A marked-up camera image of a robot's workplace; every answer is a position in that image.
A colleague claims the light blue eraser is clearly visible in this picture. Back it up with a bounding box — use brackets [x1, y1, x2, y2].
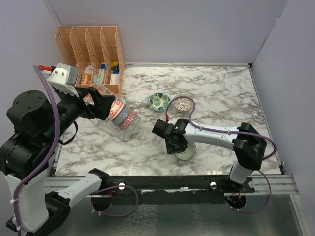
[93, 74, 98, 83]

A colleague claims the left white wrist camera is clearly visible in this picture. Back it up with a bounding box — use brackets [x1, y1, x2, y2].
[39, 63, 79, 97]

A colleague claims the white paper pack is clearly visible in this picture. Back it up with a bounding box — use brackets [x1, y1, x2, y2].
[84, 64, 93, 74]

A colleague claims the green mandala pattern bowl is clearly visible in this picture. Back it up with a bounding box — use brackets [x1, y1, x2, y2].
[174, 143, 197, 161]

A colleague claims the white wire dish rack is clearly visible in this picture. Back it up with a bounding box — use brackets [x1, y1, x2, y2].
[91, 95, 141, 141]

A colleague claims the red floral outside bowl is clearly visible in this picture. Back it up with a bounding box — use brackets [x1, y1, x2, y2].
[118, 110, 136, 130]

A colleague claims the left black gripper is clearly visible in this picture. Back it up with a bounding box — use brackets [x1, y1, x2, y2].
[43, 82, 116, 144]

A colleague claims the yellow black stapler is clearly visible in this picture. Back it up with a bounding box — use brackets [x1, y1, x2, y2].
[111, 61, 119, 70]

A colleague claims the orange spiral notebook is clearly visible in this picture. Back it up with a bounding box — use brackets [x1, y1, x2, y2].
[80, 73, 92, 85]

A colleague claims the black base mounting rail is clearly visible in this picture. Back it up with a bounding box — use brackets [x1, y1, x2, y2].
[101, 175, 255, 205]

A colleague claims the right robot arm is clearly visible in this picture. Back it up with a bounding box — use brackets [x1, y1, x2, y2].
[152, 119, 267, 192]

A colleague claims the purple pattern white bowl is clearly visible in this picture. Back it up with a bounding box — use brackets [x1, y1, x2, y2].
[173, 94, 193, 112]

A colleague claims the green leaf pattern bowl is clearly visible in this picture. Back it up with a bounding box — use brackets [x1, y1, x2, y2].
[148, 92, 171, 112]

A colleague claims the green white box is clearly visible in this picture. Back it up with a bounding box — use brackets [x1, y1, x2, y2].
[97, 68, 106, 84]

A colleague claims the orange white floral bowl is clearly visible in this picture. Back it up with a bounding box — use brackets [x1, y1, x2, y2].
[107, 100, 124, 121]

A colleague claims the white label box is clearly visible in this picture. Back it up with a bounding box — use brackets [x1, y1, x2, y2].
[110, 74, 120, 85]

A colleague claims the blue wave outside bowl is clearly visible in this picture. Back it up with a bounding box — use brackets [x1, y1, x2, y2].
[112, 105, 131, 126]

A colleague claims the orange plastic file organizer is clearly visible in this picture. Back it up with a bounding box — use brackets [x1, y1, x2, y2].
[55, 26, 125, 98]

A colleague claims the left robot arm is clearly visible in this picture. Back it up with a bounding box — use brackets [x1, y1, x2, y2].
[0, 87, 115, 236]

